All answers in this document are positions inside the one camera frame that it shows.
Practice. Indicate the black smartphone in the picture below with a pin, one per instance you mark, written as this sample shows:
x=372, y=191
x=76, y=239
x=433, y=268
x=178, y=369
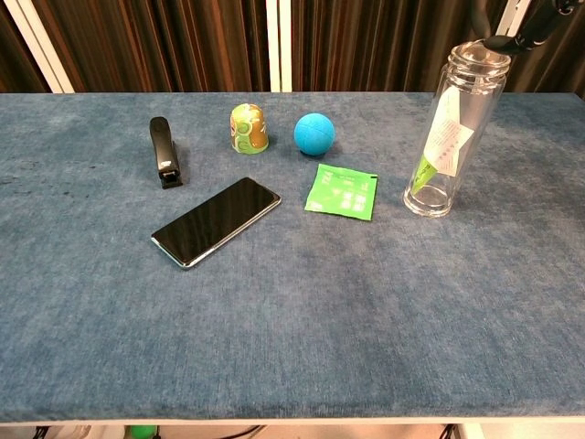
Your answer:
x=215, y=224

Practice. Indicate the black stapler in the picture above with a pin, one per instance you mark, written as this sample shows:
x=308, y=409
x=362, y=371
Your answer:
x=163, y=151

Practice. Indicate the green tea packet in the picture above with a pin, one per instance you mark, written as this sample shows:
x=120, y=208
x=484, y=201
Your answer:
x=340, y=192

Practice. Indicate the green button block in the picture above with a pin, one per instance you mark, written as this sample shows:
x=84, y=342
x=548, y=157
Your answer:
x=144, y=432

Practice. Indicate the white green paper leaflet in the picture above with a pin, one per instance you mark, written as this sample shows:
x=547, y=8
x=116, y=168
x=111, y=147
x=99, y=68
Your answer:
x=448, y=137

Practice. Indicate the clear glass jar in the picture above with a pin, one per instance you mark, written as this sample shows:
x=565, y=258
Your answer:
x=427, y=201

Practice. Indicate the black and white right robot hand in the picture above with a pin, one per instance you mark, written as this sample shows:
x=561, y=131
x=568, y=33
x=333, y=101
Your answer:
x=507, y=42

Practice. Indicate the blue fabric table cover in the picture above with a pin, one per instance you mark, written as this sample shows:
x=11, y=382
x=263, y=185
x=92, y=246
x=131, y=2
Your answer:
x=292, y=311

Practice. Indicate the blue rubber ball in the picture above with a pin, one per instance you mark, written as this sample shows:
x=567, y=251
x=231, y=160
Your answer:
x=314, y=133

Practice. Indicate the dark pleated curtain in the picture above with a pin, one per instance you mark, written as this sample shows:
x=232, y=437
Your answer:
x=548, y=68
x=160, y=46
x=13, y=59
x=375, y=46

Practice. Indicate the green patterned egg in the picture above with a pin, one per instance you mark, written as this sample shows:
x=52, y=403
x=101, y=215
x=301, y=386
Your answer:
x=249, y=130

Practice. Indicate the white frame post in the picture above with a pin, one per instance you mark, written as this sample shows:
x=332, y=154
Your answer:
x=279, y=46
x=39, y=46
x=511, y=16

